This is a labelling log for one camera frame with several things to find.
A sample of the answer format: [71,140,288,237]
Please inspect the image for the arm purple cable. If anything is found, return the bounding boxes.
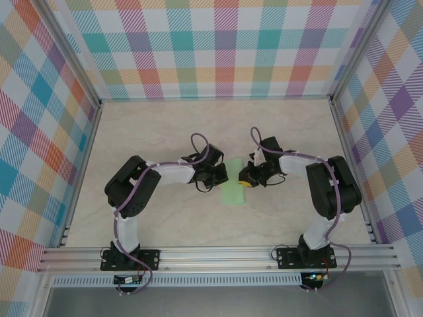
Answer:
[112,132,212,296]
[250,126,353,293]

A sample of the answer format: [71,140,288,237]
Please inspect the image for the green paper sheet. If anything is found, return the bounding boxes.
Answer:
[220,158,248,206]

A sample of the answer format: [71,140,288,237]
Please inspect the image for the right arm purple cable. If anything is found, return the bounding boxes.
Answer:
[250,126,353,293]

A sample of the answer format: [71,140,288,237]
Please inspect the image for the right arm thin black wire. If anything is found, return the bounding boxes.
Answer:
[270,246,300,262]

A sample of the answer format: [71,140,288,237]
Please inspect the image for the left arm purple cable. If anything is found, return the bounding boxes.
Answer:
[112,132,212,296]

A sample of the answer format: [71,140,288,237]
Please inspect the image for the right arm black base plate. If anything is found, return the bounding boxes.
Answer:
[276,247,338,270]

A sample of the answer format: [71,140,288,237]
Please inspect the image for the wide aluminium mounting rail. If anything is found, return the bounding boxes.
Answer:
[36,244,403,273]

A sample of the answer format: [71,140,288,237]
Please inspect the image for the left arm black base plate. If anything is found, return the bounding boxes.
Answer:
[100,249,161,272]

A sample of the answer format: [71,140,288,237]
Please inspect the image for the slotted grey cable duct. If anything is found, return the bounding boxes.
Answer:
[51,272,303,287]

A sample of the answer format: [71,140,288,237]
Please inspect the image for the thin aluminium table edge strip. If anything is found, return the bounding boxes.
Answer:
[98,94,333,102]

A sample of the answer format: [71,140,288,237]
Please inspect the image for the grey metal panel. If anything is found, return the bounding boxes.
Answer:
[42,285,397,317]

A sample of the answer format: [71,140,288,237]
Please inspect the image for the left arm thin power wires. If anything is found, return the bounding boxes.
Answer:
[135,259,148,280]

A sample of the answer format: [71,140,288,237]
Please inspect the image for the aluminium frame post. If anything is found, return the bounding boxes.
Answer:
[36,0,102,106]
[330,0,394,100]

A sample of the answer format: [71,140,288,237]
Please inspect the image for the aluminium table edge rail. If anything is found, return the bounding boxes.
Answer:
[330,98,377,244]
[59,100,103,248]

